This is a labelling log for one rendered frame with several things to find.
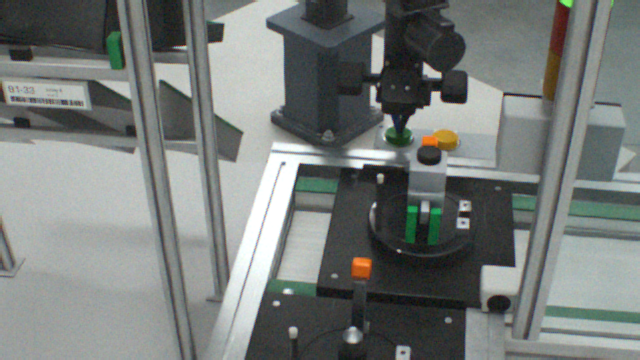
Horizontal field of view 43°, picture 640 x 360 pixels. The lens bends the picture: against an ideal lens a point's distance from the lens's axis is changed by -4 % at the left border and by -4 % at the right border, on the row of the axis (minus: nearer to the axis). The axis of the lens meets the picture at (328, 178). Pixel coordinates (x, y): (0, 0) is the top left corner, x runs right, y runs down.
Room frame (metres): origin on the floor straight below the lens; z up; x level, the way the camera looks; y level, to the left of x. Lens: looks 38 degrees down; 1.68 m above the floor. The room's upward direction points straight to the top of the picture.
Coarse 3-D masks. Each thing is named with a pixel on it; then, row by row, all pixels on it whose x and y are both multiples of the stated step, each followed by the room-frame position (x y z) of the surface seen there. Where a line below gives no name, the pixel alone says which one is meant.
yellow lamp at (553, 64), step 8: (552, 56) 0.68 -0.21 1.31; (560, 56) 0.67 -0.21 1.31; (552, 64) 0.68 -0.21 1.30; (560, 64) 0.67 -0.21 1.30; (552, 72) 0.67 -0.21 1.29; (544, 80) 0.69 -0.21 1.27; (552, 80) 0.67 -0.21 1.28; (544, 88) 0.68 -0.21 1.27; (552, 88) 0.67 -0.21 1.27; (552, 96) 0.67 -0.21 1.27
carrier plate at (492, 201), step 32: (352, 192) 0.90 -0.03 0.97; (384, 192) 0.90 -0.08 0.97; (480, 192) 0.90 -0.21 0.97; (512, 192) 0.90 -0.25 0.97; (352, 224) 0.83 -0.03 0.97; (480, 224) 0.83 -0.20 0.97; (512, 224) 0.83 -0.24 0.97; (352, 256) 0.77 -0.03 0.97; (384, 256) 0.77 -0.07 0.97; (480, 256) 0.77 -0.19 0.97; (512, 256) 0.77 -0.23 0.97; (320, 288) 0.72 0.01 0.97; (352, 288) 0.72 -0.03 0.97; (384, 288) 0.71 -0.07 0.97; (416, 288) 0.71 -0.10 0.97; (448, 288) 0.71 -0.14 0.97
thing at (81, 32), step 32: (0, 0) 0.73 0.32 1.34; (32, 0) 0.72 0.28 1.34; (64, 0) 0.72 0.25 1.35; (96, 0) 0.71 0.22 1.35; (160, 0) 0.79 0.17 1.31; (0, 32) 0.72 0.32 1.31; (32, 32) 0.71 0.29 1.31; (64, 32) 0.70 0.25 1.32; (96, 32) 0.69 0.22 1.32; (160, 32) 0.78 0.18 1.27
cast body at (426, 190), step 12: (420, 156) 0.81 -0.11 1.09; (432, 156) 0.81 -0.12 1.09; (444, 156) 0.82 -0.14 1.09; (420, 168) 0.80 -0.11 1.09; (432, 168) 0.80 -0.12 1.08; (444, 168) 0.80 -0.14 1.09; (420, 180) 0.79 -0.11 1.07; (432, 180) 0.79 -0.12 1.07; (444, 180) 0.79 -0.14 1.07; (408, 192) 0.79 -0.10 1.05; (420, 192) 0.79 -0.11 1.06; (432, 192) 0.79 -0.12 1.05; (444, 192) 0.79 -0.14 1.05; (408, 204) 0.79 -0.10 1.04; (420, 204) 0.79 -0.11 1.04; (432, 204) 0.79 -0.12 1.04
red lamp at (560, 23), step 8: (560, 8) 0.68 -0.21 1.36; (568, 8) 0.67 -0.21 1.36; (560, 16) 0.68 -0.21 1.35; (568, 16) 0.67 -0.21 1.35; (560, 24) 0.67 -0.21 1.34; (552, 32) 0.69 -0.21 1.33; (560, 32) 0.67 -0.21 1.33; (552, 40) 0.68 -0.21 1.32; (560, 40) 0.67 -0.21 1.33; (552, 48) 0.68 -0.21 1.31; (560, 48) 0.67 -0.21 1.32
